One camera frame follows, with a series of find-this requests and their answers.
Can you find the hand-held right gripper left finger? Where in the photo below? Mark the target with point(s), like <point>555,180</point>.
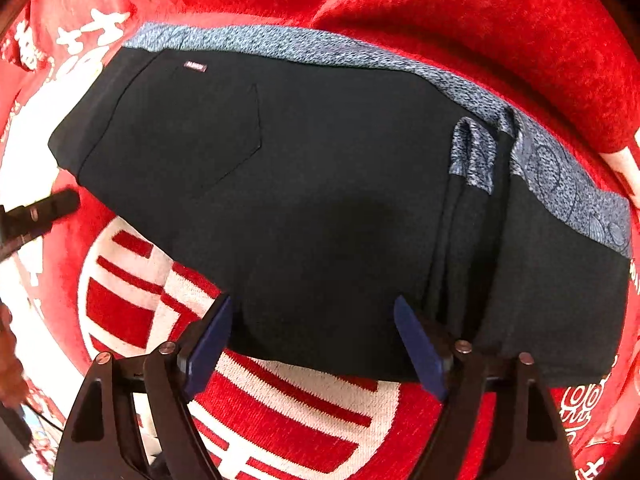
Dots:
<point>207,345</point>

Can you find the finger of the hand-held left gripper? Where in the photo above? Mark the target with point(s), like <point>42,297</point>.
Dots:
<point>45,210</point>

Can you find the black pants with blue trim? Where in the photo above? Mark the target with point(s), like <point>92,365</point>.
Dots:
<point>300,210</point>

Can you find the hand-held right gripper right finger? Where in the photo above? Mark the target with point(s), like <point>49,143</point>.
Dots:
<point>420,350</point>

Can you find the red printed blanket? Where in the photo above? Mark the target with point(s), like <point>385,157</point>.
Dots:
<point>450,20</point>

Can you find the person's left hand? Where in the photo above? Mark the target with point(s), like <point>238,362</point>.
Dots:
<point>10,360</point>

